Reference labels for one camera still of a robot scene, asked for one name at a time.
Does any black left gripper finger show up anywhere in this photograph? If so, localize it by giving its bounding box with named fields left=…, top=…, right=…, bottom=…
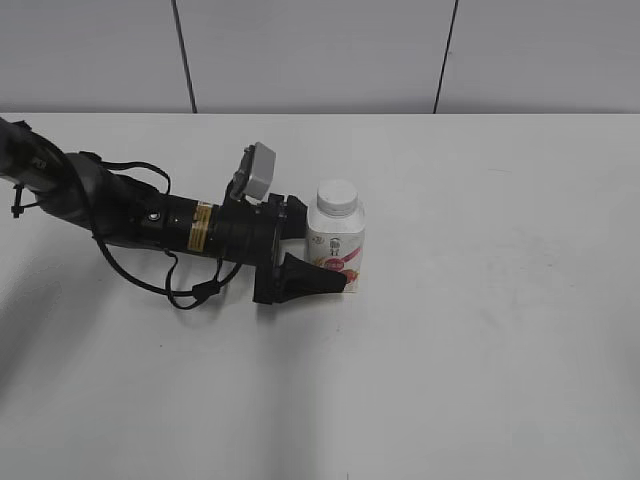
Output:
left=282, top=195, right=308, bottom=240
left=273, top=253, right=347, bottom=303

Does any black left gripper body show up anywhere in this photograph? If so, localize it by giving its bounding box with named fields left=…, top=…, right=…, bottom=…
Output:
left=214, top=193, right=286, bottom=305

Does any white yili yogurt bottle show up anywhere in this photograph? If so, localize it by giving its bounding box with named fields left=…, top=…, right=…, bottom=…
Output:
left=306, top=201, right=366, bottom=293

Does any white bottle cap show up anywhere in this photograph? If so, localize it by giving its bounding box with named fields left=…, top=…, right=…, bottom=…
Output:
left=316, top=179, right=358, bottom=217

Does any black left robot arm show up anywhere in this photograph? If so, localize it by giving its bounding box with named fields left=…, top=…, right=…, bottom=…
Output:
left=1, top=120, right=347, bottom=309

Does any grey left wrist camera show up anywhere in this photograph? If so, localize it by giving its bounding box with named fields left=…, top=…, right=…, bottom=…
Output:
left=230, top=142, right=276, bottom=201

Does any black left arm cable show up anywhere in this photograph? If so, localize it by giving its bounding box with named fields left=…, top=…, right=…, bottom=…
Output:
left=9, top=159, right=246, bottom=310

